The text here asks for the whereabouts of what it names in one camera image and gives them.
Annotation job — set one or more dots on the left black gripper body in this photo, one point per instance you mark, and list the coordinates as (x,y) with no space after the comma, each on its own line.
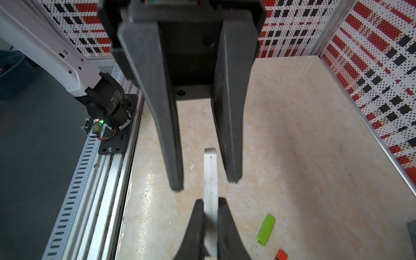
(199,48)

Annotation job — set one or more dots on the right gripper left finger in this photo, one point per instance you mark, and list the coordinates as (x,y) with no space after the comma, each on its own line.
(192,246)

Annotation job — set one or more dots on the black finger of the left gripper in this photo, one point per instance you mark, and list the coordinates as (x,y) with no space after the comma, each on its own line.
(142,46)
(235,57)

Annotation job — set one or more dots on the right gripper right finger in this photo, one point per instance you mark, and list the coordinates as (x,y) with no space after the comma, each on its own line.
(230,246)

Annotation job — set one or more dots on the green usb drive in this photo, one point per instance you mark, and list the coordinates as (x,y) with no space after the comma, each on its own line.
(265,229)

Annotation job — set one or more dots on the red usb drive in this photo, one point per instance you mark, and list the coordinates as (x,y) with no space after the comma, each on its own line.
(281,255)

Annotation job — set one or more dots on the white usb drive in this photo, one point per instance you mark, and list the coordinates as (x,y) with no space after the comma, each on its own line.
(211,203)

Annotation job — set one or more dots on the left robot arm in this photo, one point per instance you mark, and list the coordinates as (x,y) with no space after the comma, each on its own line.
(96,90)

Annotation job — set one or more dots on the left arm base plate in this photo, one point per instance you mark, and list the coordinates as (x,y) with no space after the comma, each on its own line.
(119,130)

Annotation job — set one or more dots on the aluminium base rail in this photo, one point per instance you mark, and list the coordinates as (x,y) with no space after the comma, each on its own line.
(89,223)

